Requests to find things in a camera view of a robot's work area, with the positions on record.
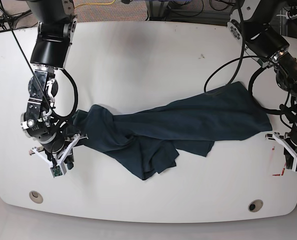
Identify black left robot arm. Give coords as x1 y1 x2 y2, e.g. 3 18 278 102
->
227 0 297 172

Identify table cable grommet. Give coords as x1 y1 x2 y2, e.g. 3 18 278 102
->
248 199 264 213
29 191 43 204

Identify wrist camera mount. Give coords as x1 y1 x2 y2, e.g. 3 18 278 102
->
265 132 297 172
29 133 88 178

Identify white power strip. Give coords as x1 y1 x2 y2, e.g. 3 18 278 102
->
286 8 297 20

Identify black tripod stand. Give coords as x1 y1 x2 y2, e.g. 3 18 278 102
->
0 5 32 33

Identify dark teal T-shirt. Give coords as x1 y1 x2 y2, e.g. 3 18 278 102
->
72 82 272 180

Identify red tape rectangle marking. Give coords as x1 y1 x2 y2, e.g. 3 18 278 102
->
269 145 286 177

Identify grey metal frame leg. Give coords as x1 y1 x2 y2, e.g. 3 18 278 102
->
144 0 170 21

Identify yellow cable on floor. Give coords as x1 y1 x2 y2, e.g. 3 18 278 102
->
74 0 116 8

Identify right table cable grommet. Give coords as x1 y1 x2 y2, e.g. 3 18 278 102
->
248 199 264 213

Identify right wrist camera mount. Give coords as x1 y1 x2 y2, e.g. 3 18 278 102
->
29 133 88 178

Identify left table cable grommet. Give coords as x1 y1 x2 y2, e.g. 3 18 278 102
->
29 191 43 204

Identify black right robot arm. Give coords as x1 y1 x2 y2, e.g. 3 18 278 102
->
20 0 82 177

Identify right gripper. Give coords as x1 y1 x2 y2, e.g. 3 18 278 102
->
39 132 74 170

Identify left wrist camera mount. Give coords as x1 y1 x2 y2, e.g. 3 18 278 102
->
265 132 297 172

